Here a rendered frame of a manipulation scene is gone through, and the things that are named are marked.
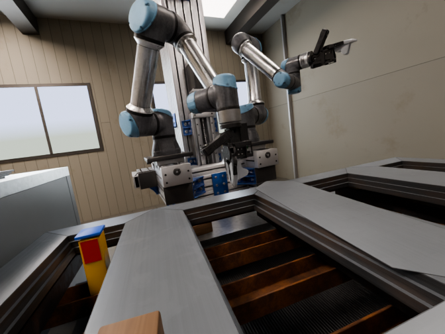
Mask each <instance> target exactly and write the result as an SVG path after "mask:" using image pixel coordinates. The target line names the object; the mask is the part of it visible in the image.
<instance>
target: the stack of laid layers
mask: <svg viewBox="0 0 445 334"><path fill-rule="evenodd" d="M383 167H391V168H406V169H414V170H429V171H437V172H445V164H443V163H431V162H408V161H400V162H395V163H392V164H386V165H383ZM304 184H307V185H309V186H312V187H315V188H318V189H321V190H324V191H327V192H329V191H332V190H337V189H340V188H345V187H348V186H350V187H353V188H360V189H363V190H369V191H373V192H379V193H383V194H389V195H395V196H398V197H404V198H408V199H414V200H418V201H424V202H428V203H433V204H437V205H443V206H445V187H444V186H435V185H429V184H420V183H415V182H406V181H401V180H391V179H386V178H376V177H371V176H363V175H357V174H348V173H347V174H342V175H339V176H333V177H329V178H325V179H321V180H315V181H312V182H307V183H304ZM251 210H256V211H257V212H259V213H261V214H262V215H263V216H265V217H267V218H268V219H270V220H272V221H273V222H274V223H277V224H278V225H279V226H281V227H283V228H284V229H286V230H288V231H289V232H290V233H292V234H294V235H295V236H297V237H299V238H300V239H302V240H303V241H305V242H306V243H308V244H310V245H311V246H313V247H315V248H316V249H318V250H319V251H321V252H323V253H324V254H325V255H327V256H329V257H331V258H332V259H334V260H335V261H336V262H339V263H340V264H341V265H343V266H345V267H346V268H348V269H350V270H351V271H352V272H354V273H356V274H357V275H359V276H361V277H362V278H364V279H365V280H367V281H368V282H370V283H372V284H373V285H375V286H377V287H378V288H380V289H381V290H383V291H384V292H386V293H388V294H389V295H391V296H393V297H394V298H396V299H397V300H399V301H400V302H402V303H404V304H405V305H407V306H409V307H410V308H412V309H413V310H415V311H416V312H418V313H422V312H424V311H426V310H428V309H430V308H432V307H433V306H435V305H437V304H439V303H441V302H443V301H444V300H445V277H440V276H433V275H429V274H422V273H418V272H411V271H407V270H400V269H396V268H392V267H390V266H388V265H386V264H384V263H382V262H381V261H379V260H378V259H376V258H374V257H372V256H370V255H369V254H367V253H365V252H364V251H362V250H360V249H358V248H357V247H355V246H353V245H351V244H350V243H348V242H346V241H344V240H343V239H341V238H340V237H337V236H336V235H334V234H332V233H331V232H329V231H327V230H326V229H323V228H322V227H320V226H318V225H317V224H315V223H313V222H312V221H309V220H308V219H306V218H304V217H303V216H301V215H299V214H298V213H296V212H294V211H292V210H291V209H289V208H287V207H286V206H284V205H282V204H280V203H279V202H277V201H275V200H274V199H272V198H270V197H268V196H267V195H265V194H263V193H262V192H260V191H257V192H256V193H255V194H254V195H248V196H244V197H239V198H236V199H230V200H227V201H222V202H218V203H212V204H209V205H204V206H201V207H195V208H191V209H186V210H183V211H184V213H185V216H186V218H187V220H188V222H189V224H190V226H191V228H192V231H193V233H194V235H195V237H196V239H197V242H198V243H199V246H200V248H201V250H202V252H203V255H204V257H205V259H206V261H207V264H208V265H209V268H210V269H211V272H212V274H213V276H214V278H215V281H216V283H217V285H218V287H219V290H220V291H221V294H222V296H223V298H224V300H225V302H226V305H227V307H228V309H229V311H230V314H231V316H232V318H233V320H234V322H235V324H236V326H237V328H238V331H239V333H240V334H244V333H243V331H242V329H241V327H240V324H239V322H238V320H237V318H236V316H235V314H234V312H233V310H232V308H231V306H230V304H229V302H228V300H227V298H226V296H225V294H224V292H223V289H222V287H221V285H220V283H219V281H218V279H217V277H216V275H215V272H214V270H213V268H212V266H211V264H210V262H209V260H208V258H207V256H206V254H205V251H204V250H203V247H202V246H201V243H200V242H199V239H198V238H197V235H196V233H195V231H194V229H193V227H192V225H195V224H198V223H203V222H206V221H211V220H214V219H219V218H222V217H228V216H231V215H236V214H239V213H244V212H247V211H251ZM124 224H125V223H124ZM124 224H120V225H115V226H112V227H106V228H104V234H105V239H106V242H107V246H110V245H115V244H117V243H118V241H119V238H120V236H121V233H122V231H123V227H124ZM75 236H76V235H71V236H67V237H66V238H65V239H64V240H63V241H62V243H61V244H60V245H59V246H58V247H57V248H56V249H55V250H54V251H53V252H52V253H51V254H50V255H49V256H48V257H47V258H46V259H45V261H44V262H43V263H42V264H41V265H40V266H39V267H38V268H37V269H36V270H35V271H34V272H33V273H32V274H31V275H30V276H29V277H28V278H27V279H26V280H25V281H24V282H23V283H22V284H21V285H20V286H19V287H18V288H17V289H16V290H15V291H14V292H13V293H12V294H11V296H10V297H9V298H8V299H7V300H6V301H5V302H4V303H3V304H2V305H1V306H0V334H17V333H18V332H19V331H20V330H21V328H22V327H23V325H24V324H25V323H26V321H27V320H28V318H29V317H30V316H31V315H32V313H33V311H34V310H35V309H36V308H37V306H38V305H39V303H40V302H41V301H42V299H43V298H44V297H45V295H46V294H47V293H48V291H49V290H50V288H51V287H52V286H53V284H54V283H55V281H56V280H57V279H58V277H59V276H60V274H61V273H62V272H63V271H64V269H65V268H66V266H67V265H68V264H69V262H70V261H71V259H72V258H73V257H74V256H75V254H78V253H80V249H79V245H78V241H79V240H76V241H75V240H74V238H75Z"/></svg>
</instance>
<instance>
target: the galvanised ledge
mask: <svg viewBox="0 0 445 334"><path fill-rule="evenodd" d="M212 226H213V232H210V233H207V234H204V235H200V236H198V237H197V238H198V239H199V242H200V243H201V246H202V247H207V246H210V245H214V244H217V243H221V242H224V241H228V240H231V239H235V238H239V237H243V236H245V235H249V234H252V233H257V232H259V231H263V230H266V229H271V228H274V226H273V225H271V224H269V223H268V222H267V221H265V220H263V219H262V218H261V217H259V216H257V211H253V212H249V213H245V214H242V215H237V216H234V217H229V218H226V219H221V220H218V221H213V222H212Z"/></svg>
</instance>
